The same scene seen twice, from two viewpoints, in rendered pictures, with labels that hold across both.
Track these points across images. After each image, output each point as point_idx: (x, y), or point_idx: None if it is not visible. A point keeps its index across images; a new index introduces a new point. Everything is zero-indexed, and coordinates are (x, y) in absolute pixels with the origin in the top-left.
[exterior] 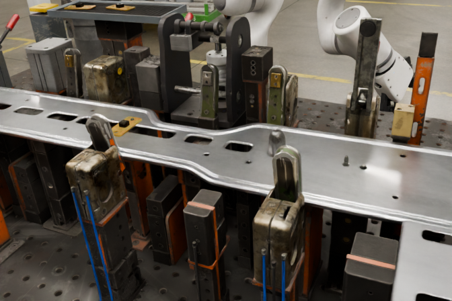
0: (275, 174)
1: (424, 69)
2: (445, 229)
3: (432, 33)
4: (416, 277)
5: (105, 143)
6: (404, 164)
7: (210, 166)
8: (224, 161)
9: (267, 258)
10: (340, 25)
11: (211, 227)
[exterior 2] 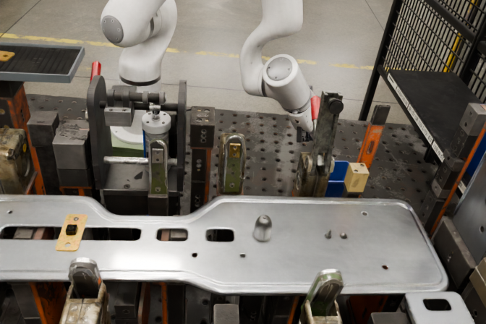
0: (317, 294)
1: (374, 134)
2: (435, 293)
3: (386, 107)
4: None
5: (93, 286)
6: (371, 224)
7: (210, 273)
8: (218, 260)
9: None
10: (273, 76)
11: None
